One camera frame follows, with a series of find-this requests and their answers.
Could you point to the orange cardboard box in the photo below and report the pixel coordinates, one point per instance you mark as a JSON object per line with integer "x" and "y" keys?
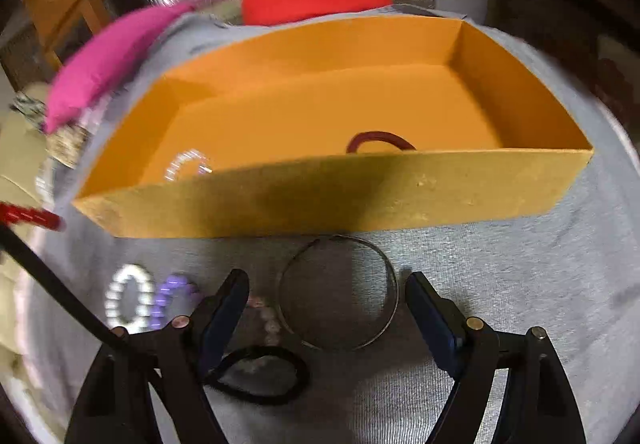
{"x": 350, "y": 124}

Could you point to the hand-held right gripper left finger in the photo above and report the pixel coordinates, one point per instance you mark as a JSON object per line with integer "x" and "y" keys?
{"x": 226, "y": 319}

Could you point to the magenta cushion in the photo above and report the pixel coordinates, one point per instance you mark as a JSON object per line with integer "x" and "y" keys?
{"x": 95, "y": 69}

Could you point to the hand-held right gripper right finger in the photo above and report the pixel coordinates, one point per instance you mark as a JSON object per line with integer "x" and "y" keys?
{"x": 434, "y": 319}

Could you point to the grey cloth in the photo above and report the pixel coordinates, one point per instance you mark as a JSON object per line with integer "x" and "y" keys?
{"x": 500, "y": 299}

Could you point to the thin metal bangle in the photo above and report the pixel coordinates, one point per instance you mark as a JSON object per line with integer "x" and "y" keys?
{"x": 395, "y": 294}

